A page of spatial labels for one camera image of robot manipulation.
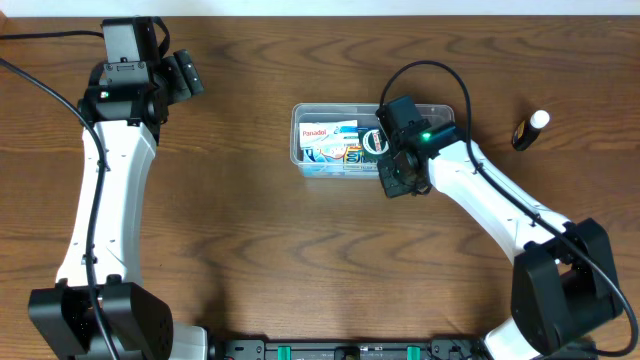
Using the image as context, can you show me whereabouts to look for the dark green small box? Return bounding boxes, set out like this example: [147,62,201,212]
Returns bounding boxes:
[358,127,389,163]

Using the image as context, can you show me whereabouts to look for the blue toothpaste box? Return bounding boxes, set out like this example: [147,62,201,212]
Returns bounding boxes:
[299,145,378,177]

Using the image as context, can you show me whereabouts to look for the white Panadol box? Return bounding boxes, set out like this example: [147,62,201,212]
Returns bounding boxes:
[299,120,359,148]

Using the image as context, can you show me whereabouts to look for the clear plastic container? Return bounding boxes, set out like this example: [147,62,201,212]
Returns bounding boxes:
[290,102,456,180]

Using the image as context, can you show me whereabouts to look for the dark bottle white cap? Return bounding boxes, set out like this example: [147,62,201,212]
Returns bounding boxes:
[511,110,551,151]

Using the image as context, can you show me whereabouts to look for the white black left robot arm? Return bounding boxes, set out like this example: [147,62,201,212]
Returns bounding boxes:
[28,50,209,359]

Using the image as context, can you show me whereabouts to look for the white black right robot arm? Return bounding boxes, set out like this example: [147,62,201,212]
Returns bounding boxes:
[378,122,639,359]

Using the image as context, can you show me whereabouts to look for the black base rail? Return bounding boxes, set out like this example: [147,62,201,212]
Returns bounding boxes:
[208,338,492,360]

